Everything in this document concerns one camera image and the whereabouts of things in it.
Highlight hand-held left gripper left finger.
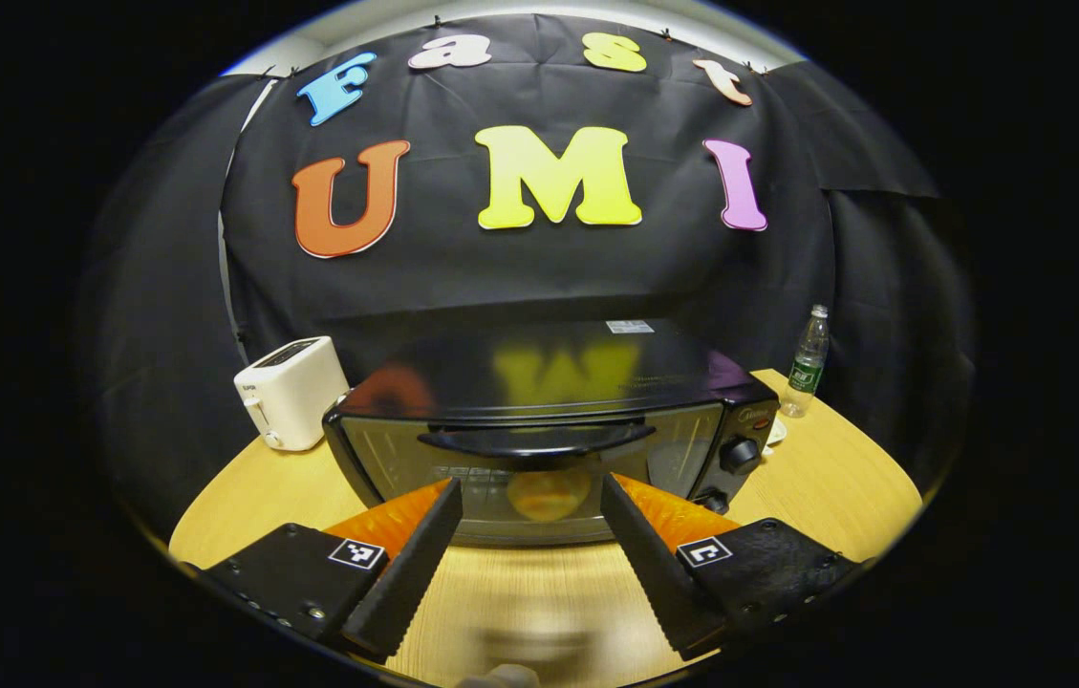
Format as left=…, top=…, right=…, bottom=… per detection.
left=200, top=478, right=464, bottom=662

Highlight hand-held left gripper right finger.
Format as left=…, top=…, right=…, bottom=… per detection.
left=599, top=472, right=861, bottom=663

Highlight golden bread bun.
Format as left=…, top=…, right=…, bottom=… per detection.
left=507, top=466, right=593, bottom=524

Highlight black electric oven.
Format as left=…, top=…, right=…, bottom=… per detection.
left=322, top=318, right=782, bottom=548

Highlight white toaster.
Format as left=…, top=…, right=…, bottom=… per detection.
left=233, top=335, right=351, bottom=452

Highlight clear plastic water bottle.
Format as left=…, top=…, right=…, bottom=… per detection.
left=781, top=304, right=831, bottom=419

